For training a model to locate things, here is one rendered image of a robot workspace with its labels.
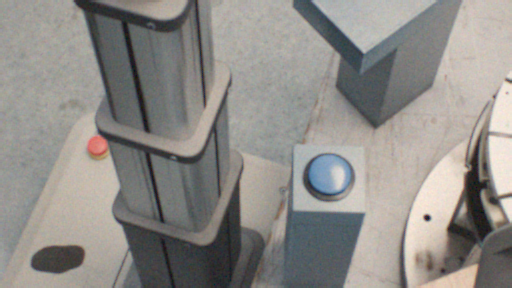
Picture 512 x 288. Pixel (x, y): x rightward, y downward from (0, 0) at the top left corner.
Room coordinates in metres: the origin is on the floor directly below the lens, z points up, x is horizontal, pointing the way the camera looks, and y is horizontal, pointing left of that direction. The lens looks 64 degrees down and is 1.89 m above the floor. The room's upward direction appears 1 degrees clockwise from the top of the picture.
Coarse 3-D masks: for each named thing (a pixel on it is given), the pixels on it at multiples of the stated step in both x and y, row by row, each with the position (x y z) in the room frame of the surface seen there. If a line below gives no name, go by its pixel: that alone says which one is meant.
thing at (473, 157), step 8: (488, 112) 0.45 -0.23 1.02; (480, 120) 0.45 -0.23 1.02; (480, 128) 0.44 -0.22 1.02; (480, 136) 0.43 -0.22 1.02; (472, 144) 0.42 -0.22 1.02; (472, 152) 0.41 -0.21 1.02; (472, 160) 0.40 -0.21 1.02; (472, 168) 0.39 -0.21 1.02; (472, 176) 0.38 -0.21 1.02; (472, 184) 0.38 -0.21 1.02; (480, 184) 0.38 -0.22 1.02; (472, 192) 0.37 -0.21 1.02; (480, 192) 0.37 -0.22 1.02; (472, 200) 0.36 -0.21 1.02; (480, 200) 0.36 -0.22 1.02; (472, 208) 0.35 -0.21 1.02; (480, 208) 0.35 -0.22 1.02; (480, 216) 0.34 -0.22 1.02; (480, 224) 0.33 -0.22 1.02; (488, 224) 0.33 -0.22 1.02; (480, 232) 0.33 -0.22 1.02; (488, 232) 0.33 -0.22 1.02
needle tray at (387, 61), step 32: (320, 0) 0.58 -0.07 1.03; (352, 0) 0.58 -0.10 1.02; (384, 0) 0.58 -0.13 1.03; (416, 0) 0.59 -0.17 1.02; (448, 0) 0.57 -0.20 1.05; (320, 32) 0.54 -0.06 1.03; (352, 32) 0.54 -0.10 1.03; (384, 32) 0.54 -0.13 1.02; (416, 32) 0.55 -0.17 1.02; (448, 32) 0.61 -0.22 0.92; (352, 64) 0.50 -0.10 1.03; (384, 64) 0.56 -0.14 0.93; (416, 64) 0.58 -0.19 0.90; (352, 96) 0.59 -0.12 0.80; (384, 96) 0.55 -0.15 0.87; (416, 96) 0.60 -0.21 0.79
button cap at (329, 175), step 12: (324, 156) 0.39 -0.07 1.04; (336, 156) 0.39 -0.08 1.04; (312, 168) 0.38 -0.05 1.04; (324, 168) 0.38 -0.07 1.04; (336, 168) 0.38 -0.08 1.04; (348, 168) 0.38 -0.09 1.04; (312, 180) 0.37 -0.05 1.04; (324, 180) 0.37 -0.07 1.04; (336, 180) 0.37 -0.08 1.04; (348, 180) 0.37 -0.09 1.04; (324, 192) 0.36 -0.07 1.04; (336, 192) 0.36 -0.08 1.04
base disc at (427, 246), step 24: (432, 168) 0.49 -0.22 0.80; (456, 168) 0.49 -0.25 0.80; (432, 192) 0.46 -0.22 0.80; (456, 192) 0.46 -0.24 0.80; (408, 216) 0.43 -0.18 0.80; (432, 216) 0.43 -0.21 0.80; (408, 240) 0.40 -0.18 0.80; (432, 240) 0.40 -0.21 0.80; (456, 240) 0.40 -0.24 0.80; (408, 264) 0.37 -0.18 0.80; (432, 264) 0.37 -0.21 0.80
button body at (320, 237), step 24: (360, 168) 0.38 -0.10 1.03; (360, 192) 0.36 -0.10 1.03; (288, 216) 0.38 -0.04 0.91; (312, 216) 0.34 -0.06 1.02; (336, 216) 0.34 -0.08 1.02; (360, 216) 0.34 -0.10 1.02; (288, 240) 0.35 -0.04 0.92; (312, 240) 0.34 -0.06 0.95; (336, 240) 0.34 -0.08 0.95; (288, 264) 0.34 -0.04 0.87; (312, 264) 0.34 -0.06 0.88; (336, 264) 0.34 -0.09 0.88
